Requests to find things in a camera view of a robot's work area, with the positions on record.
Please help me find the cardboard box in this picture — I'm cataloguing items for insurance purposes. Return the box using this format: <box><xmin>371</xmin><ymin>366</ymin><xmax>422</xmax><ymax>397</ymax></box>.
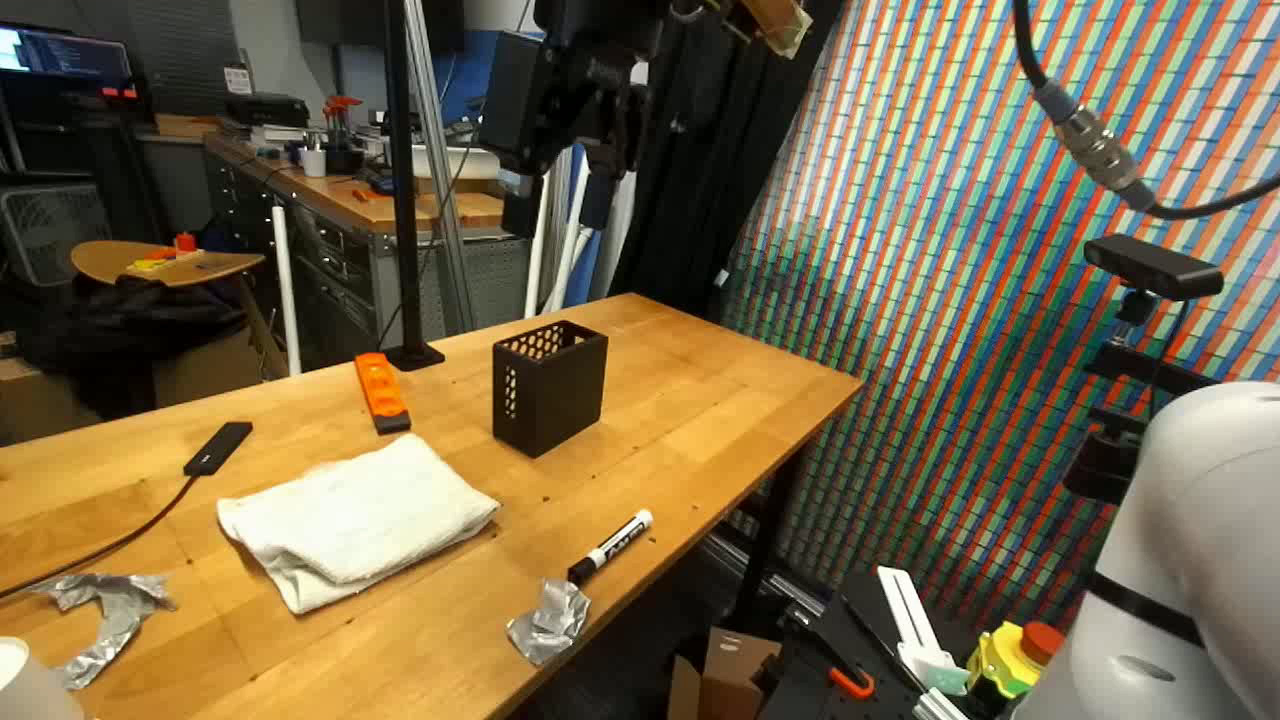
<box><xmin>666</xmin><ymin>625</ymin><xmax>787</xmax><ymax>720</ymax></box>

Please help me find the wooden top workbench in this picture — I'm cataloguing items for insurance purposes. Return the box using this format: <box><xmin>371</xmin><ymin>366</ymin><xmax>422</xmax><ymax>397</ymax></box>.
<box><xmin>204</xmin><ymin>133</ymin><xmax>511</xmax><ymax>366</ymax></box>

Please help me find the white plastic bracket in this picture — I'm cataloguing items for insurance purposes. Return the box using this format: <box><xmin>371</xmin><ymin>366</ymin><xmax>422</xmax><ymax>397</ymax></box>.
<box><xmin>871</xmin><ymin>563</ymin><xmax>977</xmax><ymax>700</ymax></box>

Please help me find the black camera stand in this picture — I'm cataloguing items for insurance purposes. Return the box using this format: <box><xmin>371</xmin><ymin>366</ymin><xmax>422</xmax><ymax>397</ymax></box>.
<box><xmin>1059</xmin><ymin>293</ymin><xmax>1238</xmax><ymax>506</ymax></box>

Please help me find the lit computer monitor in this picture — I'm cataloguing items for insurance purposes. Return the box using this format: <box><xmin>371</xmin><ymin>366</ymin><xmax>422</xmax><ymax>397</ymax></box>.
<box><xmin>0</xmin><ymin>19</ymin><xmax>137</xmax><ymax>93</ymax></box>

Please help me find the thin black device cable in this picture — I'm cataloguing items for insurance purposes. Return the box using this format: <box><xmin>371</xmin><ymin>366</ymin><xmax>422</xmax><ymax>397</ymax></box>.
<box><xmin>0</xmin><ymin>471</ymin><xmax>200</xmax><ymax>605</ymax></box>

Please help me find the orange power strip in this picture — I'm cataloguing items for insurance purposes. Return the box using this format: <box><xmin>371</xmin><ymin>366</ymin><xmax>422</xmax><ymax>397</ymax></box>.
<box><xmin>353</xmin><ymin>346</ymin><xmax>418</xmax><ymax>440</ymax></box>

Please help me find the black pole stand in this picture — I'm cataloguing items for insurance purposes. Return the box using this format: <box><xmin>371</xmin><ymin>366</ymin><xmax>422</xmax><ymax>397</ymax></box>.
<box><xmin>380</xmin><ymin>0</ymin><xmax>448</xmax><ymax>374</ymax></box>

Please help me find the black and white marker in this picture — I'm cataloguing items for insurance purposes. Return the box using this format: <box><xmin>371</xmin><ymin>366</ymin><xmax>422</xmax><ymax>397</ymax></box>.
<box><xmin>566</xmin><ymin>502</ymin><xmax>660</xmax><ymax>588</ymax></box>

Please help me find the yellow red emergency stop button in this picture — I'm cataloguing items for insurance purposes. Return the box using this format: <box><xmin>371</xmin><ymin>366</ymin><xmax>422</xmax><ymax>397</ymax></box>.
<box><xmin>968</xmin><ymin>617</ymin><xmax>1070</xmax><ymax>703</ymax></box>

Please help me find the black hanging curtain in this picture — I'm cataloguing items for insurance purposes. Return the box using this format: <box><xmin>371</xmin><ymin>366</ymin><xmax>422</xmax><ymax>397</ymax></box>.
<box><xmin>611</xmin><ymin>0</ymin><xmax>849</xmax><ymax>319</ymax></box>

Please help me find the round wooden stool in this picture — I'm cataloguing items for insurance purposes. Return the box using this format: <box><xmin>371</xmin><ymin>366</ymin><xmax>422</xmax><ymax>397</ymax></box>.
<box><xmin>70</xmin><ymin>236</ymin><xmax>269</xmax><ymax>293</ymax></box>

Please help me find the black perforated box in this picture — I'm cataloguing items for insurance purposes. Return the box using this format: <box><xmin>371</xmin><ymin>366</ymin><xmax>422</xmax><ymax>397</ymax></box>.
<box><xmin>489</xmin><ymin>316</ymin><xmax>611</xmax><ymax>460</ymax></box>

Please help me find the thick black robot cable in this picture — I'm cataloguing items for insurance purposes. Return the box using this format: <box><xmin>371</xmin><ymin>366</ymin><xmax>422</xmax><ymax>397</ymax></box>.
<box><xmin>1010</xmin><ymin>0</ymin><xmax>1280</xmax><ymax>224</ymax></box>

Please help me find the black clamp orange handle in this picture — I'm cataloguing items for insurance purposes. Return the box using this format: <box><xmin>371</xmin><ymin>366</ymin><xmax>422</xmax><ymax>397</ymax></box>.
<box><xmin>822</xmin><ymin>660</ymin><xmax>884</xmax><ymax>708</ymax></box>

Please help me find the small crumpled foil piece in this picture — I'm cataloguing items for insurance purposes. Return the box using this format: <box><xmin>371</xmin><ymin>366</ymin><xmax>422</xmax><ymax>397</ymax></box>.
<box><xmin>505</xmin><ymin>576</ymin><xmax>597</xmax><ymax>673</ymax></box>

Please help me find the black bar camera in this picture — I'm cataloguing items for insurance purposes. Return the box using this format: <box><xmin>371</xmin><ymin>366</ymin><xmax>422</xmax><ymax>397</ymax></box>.
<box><xmin>1082</xmin><ymin>233</ymin><xmax>1229</xmax><ymax>302</ymax></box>

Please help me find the large crumpled foil piece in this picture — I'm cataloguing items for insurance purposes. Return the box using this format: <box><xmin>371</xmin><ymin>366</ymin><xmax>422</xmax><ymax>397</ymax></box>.
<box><xmin>31</xmin><ymin>569</ymin><xmax>175</xmax><ymax>693</ymax></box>

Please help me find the flat black device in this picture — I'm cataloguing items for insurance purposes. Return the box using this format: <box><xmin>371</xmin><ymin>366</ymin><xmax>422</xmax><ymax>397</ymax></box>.
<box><xmin>182</xmin><ymin>415</ymin><xmax>257</xmax><ymax>480</ymax></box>

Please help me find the white cloth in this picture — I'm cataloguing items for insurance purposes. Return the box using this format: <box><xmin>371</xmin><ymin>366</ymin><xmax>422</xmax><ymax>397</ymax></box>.
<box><xmin>212</xmin><ymin>427</ymin><xmax>505</xmax><ymax>620</ymax></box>

